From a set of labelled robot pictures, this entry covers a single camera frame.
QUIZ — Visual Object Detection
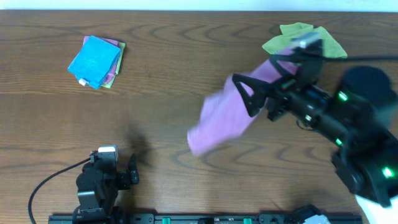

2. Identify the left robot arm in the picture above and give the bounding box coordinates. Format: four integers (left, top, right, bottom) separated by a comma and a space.
72, 162, 131, 224

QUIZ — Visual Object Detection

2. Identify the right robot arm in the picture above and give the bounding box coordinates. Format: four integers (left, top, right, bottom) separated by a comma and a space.
187, 47, 397, 208

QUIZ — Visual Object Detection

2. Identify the green crumpled cloth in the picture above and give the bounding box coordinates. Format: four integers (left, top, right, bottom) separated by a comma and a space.
262, 22, 348, 58

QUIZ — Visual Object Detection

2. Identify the green folded cloth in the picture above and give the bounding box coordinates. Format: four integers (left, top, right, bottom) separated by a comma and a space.
101, 42, 126, 88

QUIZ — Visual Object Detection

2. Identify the pink folded cloth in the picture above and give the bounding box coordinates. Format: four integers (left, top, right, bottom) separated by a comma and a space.
78, 35, 124, 89

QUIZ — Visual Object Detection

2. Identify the purple microfiber cloth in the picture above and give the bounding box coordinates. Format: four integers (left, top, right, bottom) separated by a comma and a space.
187, 46, 299, 157

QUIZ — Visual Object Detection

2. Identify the blue folded cloth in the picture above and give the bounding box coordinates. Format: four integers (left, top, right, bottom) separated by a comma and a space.
68, 35, 121, 89

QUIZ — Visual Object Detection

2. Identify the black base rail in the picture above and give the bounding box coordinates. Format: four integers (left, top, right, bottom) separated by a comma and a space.
48, 213, 364, 224

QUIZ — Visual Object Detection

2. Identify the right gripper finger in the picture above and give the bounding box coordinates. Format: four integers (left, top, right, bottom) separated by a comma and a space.
232, 73, 273, 117
269, 47, 311, 78

